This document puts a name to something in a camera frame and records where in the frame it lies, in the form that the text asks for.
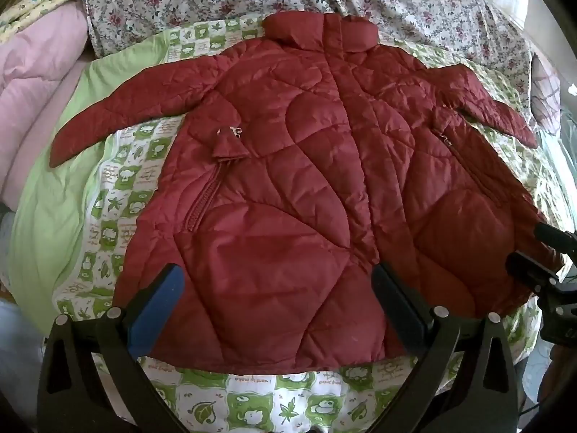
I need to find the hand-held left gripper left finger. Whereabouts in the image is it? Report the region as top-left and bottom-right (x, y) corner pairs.
(38, 262), (190, 433)

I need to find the person's right forearm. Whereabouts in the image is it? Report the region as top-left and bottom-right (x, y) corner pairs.
(538, 354), (577, 418)

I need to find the pink checked cloth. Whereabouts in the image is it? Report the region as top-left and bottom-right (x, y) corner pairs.
(531, 53), (563, 123)

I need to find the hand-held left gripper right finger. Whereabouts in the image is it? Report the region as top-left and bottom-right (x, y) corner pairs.
(370, 262), (526, 433)

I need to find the pink quilt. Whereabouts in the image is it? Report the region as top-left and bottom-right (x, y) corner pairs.
(0, 2), (97, 208)

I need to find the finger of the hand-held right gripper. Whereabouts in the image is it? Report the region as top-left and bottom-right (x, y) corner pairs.
(534, 222), (577, 255)
(505, 250), (565, 295)

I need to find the red quilted jacket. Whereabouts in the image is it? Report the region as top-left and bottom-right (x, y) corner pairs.
(49, 11), (564, 376)

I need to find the green patterned blanket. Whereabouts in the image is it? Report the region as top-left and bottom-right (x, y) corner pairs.
(9, 13), (577, 433)

